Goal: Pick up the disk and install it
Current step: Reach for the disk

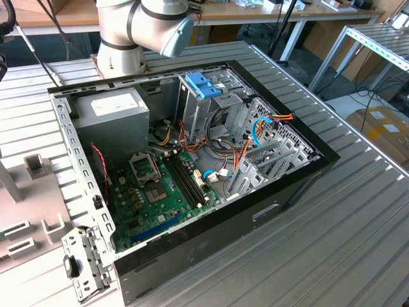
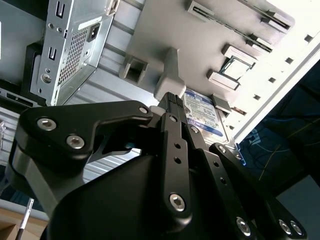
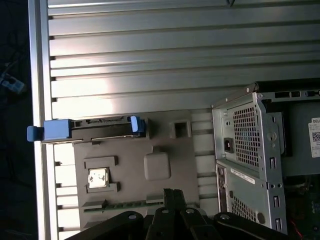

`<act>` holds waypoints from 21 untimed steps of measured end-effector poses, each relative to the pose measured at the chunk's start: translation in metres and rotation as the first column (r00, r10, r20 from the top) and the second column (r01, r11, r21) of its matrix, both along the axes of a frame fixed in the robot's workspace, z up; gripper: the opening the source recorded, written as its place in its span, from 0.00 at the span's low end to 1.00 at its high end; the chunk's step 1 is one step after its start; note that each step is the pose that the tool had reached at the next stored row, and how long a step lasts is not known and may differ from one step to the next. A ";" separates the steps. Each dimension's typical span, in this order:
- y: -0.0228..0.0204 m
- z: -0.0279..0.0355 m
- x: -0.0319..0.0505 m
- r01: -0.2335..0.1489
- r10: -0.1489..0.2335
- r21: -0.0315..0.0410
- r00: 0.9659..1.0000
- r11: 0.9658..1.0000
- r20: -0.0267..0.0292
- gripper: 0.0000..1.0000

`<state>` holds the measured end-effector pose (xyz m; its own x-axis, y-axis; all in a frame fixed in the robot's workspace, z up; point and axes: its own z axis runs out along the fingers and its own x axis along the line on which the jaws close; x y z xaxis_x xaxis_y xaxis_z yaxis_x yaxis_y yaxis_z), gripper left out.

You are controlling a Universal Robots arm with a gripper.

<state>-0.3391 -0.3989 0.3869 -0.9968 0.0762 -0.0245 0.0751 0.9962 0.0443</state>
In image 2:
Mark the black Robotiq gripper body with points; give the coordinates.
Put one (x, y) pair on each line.
(112, 205)

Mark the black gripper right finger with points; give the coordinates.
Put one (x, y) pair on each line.
(217, 172)

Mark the hard disk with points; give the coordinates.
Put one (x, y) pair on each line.
(200, 110)

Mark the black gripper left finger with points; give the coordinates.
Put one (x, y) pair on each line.
(60, 120)

